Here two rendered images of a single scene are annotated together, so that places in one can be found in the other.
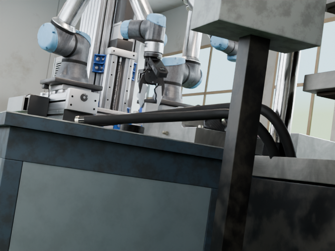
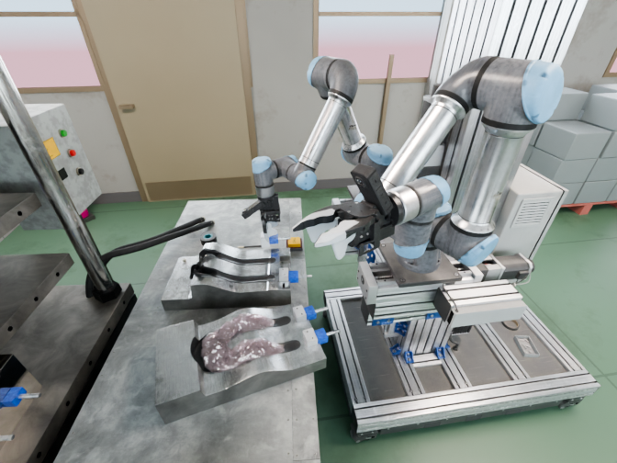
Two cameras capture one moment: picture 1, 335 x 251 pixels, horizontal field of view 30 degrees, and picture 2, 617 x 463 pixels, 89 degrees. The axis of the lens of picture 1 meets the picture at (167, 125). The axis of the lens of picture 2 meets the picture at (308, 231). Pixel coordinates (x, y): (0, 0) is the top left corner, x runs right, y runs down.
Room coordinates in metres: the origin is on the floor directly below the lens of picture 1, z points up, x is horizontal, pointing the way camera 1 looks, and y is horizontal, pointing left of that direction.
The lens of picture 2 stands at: (2.94, -0.93, 1.77)
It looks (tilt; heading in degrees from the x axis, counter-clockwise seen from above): 35 degrees down; 110
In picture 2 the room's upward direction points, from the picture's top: straight up
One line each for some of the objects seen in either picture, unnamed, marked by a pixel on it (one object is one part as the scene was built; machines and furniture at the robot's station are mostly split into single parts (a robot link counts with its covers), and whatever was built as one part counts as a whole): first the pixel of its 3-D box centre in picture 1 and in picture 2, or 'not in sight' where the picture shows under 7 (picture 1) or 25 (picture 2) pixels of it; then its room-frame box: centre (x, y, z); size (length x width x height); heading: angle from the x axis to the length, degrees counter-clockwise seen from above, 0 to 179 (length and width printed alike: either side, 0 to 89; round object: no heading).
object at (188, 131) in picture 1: (198, 131); (230, 273); (2.31, -0.12, 0.87); 0.50 x 0.26 x 0.14; 23
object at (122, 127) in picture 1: (131, 130); (208, 239); (2.03, 0.11, 0.82); 0.08 x 0.08 x 0.04
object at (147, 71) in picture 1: (150, 69); (269, 208); (2.40, 0.10, 1.09); 0.09 x 0.08 x 0.12; 23
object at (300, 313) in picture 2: not in sight; (311, 312); (2.70, -0.19, 0.85); 0.13 x 0.05 x 0.05; 40
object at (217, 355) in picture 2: not in sight; (241, 338); (2.52, -0.41, 0.90); 0.26 x 0.18 x 0.08; 40
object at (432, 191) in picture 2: not in sight; (421, 197); (2.98, -0.27, 1.43); 0.11 x 0.08 x 0.09; 54
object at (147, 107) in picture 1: (145, 110); (275, 238); (2.43, 0.09, 0.93); 0.13 x 0.05 x 0.05; 23
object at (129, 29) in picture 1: (137, 30); (286, 167); (2.46, 0.17, 1.24); 0.11 x 0.11 x 0.08; 55
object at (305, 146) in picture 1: (267, 148); (241, 348); (2.53, -0.41, 0.85); 0.50 x 0.26 x 0.11; 40
